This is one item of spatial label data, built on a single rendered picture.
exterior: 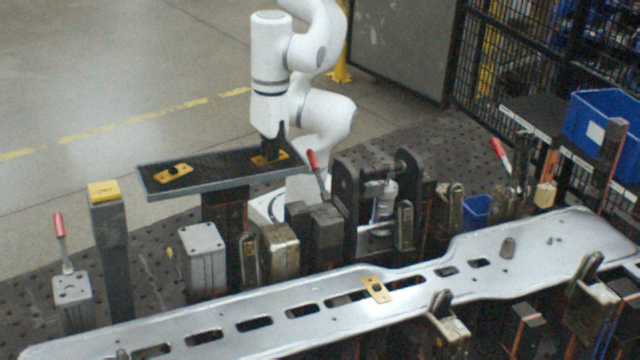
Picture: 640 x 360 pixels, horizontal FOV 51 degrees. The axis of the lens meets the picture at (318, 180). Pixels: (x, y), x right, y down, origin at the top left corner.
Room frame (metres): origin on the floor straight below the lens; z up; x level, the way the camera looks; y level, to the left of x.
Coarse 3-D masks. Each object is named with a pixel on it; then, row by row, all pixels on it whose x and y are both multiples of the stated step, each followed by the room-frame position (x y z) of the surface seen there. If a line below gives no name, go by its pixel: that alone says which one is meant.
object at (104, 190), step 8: (88, 184) 1.19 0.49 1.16; (96, 184) 1.19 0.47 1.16; (104, 184) 1.20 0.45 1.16; (112, 184) 1.20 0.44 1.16; (96, 192) 1.16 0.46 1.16; (104, 192) 1.17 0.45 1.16; (112, 192) 1.17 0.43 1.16; (120, 192) 1.17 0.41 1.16; (96, 200) 1.14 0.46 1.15; (104, 200) 1.15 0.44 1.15
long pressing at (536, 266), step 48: (480, 240) 1.29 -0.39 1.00; (528, 240) 1.30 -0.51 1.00; (576, 240) 1.31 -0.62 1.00; (624, 240) 1.32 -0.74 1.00; (288, 288) 1.08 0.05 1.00; (336, 288) 1.09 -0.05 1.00; (432, 288) 1.11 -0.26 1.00; (480, 288) 1.11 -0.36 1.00; (528, 288) 1.13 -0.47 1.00; (96, 336) 0.91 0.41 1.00; (144, 336) 0.92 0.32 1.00; (240, 336) 0.93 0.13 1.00; (288, 336) 0.94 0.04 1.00; (336, 336) 0.95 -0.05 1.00
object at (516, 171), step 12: (516, 132) 1.44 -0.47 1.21; (528, 132) 1.44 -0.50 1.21; (516, 144) 1.43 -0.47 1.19; (528, 144) 1.40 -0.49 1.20; (516, 156) 1.42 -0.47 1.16; (528, 156) 1.43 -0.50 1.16; (516, 168) 1.41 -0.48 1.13; (528, 168) 1.42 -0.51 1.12; (516, 180) 1.41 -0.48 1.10; (516, 192) 1.40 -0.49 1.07
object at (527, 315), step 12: (516, 312) 1.06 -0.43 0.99; (528, 312) 1.06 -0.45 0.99; (516, 324) 1.05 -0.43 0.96; (528, 324) 1.02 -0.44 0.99; (540, 324) 1.02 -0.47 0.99; (504, 336) 1.07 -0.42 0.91; (516, 336) 1.04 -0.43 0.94; (528, 336) 1.02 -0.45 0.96; (540, 336) 1.03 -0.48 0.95; (504, 348) 1.06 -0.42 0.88; (516, 348) 1.03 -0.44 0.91; (528, 348) 1.02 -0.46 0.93
